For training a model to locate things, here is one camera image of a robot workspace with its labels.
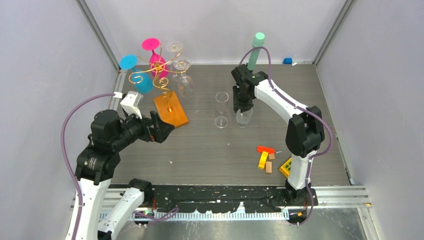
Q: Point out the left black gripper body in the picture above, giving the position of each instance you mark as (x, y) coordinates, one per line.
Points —
(136, 128)

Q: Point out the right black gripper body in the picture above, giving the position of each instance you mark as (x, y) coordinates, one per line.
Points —
(241, 101)

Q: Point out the clear tumbler wine glass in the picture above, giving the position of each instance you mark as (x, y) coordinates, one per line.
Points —
(243, 118)

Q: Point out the clear champagne flute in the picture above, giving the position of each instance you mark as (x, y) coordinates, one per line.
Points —
(222, 99)

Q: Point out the clear round wine glass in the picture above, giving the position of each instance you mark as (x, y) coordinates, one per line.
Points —
(185, 82)

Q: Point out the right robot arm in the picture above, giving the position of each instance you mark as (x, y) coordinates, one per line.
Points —
(305, 126)

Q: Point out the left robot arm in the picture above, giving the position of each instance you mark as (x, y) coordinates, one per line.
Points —
(95, 167)

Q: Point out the orange wooden rack base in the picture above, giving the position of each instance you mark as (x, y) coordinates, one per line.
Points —
(170, 110)

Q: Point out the blue wine glass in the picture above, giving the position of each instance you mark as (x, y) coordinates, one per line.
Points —
(141, 80)

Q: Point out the pink wine glass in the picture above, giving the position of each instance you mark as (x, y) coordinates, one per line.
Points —
(157, 63)

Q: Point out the clear frosted wine glass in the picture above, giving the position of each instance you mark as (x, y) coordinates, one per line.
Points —
(176, 48)

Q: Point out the orange toy block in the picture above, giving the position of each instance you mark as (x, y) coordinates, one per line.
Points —
(268, 150)

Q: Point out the small blue block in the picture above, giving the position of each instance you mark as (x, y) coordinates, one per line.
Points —
(287, 61)

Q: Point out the green microphone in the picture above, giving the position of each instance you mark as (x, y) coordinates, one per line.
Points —
(258, 41)

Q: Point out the tan wooden block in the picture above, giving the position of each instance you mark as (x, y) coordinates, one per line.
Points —
(268, 167)

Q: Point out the yellow toy calculator block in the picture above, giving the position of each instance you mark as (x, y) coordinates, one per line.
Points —
(285, 168)

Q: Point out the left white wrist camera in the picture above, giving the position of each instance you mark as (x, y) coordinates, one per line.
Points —
(130, 103)

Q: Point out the gold wire glass rack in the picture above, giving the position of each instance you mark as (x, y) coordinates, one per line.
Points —
(160, 83)

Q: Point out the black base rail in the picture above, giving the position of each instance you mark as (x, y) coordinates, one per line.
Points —
(229, 203)

